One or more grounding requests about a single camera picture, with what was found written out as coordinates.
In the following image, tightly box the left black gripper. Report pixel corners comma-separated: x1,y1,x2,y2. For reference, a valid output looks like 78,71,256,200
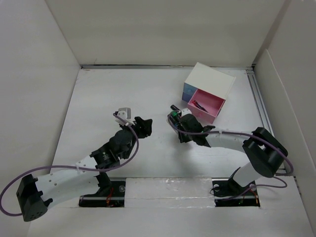
119,117,151,159

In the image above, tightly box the red clear pen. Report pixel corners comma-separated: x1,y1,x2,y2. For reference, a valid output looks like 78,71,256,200
193,100,203,110

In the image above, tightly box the pink cap black marker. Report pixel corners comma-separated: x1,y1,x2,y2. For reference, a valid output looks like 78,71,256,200
170,105,179,111

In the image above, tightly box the pink drawer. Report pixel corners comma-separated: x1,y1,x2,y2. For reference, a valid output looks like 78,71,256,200
187,89,226,124

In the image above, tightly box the white drawer organizer cabinet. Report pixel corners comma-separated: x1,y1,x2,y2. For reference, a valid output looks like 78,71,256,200
184,63,236,99

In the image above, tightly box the green cap black marker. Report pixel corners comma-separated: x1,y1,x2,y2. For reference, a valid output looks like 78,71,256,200
169,111,181,123

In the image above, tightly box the black refill pen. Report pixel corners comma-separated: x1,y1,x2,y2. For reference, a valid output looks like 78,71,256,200
197,103,208,113

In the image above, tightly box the light blue drawer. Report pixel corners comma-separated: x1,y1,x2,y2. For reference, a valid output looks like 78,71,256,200
183,83,197,95

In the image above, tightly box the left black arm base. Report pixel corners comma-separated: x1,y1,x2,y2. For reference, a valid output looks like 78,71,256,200
79,178,126,208

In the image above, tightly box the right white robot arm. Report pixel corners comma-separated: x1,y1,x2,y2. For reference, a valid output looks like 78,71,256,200
174,114,288,195

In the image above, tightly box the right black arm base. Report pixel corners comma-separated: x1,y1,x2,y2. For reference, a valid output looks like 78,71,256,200
209,177,260,207

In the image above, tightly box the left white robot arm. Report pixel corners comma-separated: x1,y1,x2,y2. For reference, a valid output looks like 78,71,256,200
16,117,153,222

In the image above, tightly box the lower left purple drawer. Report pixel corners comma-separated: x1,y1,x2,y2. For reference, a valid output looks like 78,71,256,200
182,92,194,103

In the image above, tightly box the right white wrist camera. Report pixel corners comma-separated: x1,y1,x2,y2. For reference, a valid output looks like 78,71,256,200
180,108,192,117

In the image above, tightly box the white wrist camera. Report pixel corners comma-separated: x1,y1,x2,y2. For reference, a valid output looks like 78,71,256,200
115,107,131,122
180,108,192,117

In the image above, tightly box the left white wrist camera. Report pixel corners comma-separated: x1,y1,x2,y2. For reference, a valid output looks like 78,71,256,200
115,107,131,122

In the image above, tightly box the metal rail right edge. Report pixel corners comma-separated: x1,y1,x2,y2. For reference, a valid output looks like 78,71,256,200
246,69,287,173

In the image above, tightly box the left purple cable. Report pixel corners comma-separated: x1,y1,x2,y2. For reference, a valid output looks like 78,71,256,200
0,112,140,217

